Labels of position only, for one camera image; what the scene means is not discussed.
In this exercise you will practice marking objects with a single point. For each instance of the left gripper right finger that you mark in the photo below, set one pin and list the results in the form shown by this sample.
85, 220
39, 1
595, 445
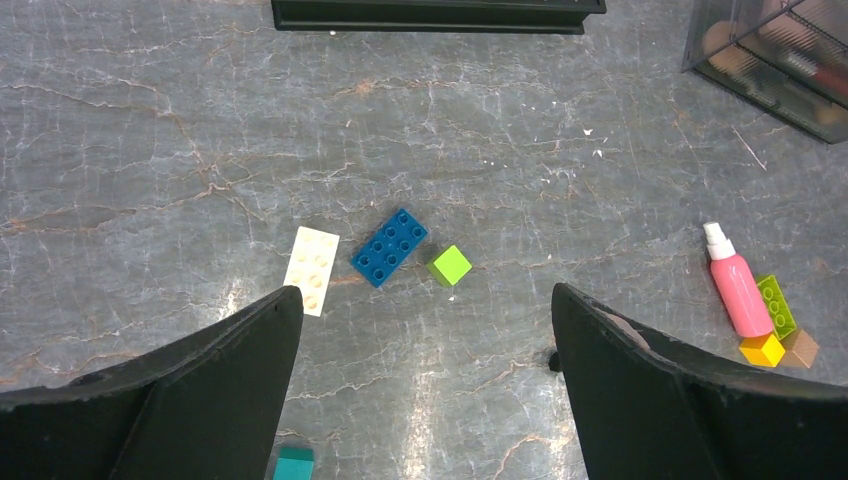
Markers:
649, 406

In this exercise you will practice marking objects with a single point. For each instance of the blue block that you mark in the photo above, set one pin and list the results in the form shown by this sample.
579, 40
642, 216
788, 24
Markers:
388, 248

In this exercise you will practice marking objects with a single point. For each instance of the black white chessboard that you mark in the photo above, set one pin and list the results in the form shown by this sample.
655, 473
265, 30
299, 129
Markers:
471, 16

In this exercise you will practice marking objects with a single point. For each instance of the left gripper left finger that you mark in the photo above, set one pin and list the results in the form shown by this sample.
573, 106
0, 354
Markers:
205, 406

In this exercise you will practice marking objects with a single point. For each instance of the yellow cube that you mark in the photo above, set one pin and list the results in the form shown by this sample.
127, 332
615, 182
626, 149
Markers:
763, 351

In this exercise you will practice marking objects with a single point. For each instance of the white cream tube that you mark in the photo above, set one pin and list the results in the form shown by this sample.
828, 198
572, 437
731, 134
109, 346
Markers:
554, 362

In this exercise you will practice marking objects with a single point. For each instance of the green lego brick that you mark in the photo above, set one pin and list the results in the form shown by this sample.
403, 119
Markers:
777, 306

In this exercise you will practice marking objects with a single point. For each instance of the clear acrylic makeup organizer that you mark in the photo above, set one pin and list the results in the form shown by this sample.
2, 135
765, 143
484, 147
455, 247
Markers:
788, 58

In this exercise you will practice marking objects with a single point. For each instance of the brown wooden cube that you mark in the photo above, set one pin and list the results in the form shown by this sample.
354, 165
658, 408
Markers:
800, 349

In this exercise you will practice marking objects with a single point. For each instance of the pink bottle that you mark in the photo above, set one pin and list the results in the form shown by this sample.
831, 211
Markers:
736, 285

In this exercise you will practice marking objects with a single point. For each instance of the small green cube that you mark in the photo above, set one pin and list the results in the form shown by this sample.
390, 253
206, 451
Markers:
450, 266

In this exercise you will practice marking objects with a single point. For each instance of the teal cube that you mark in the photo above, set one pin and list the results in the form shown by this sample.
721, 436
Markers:
294, 464

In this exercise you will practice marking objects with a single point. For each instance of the cream wooden block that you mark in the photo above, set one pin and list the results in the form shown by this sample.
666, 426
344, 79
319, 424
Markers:
310, 267

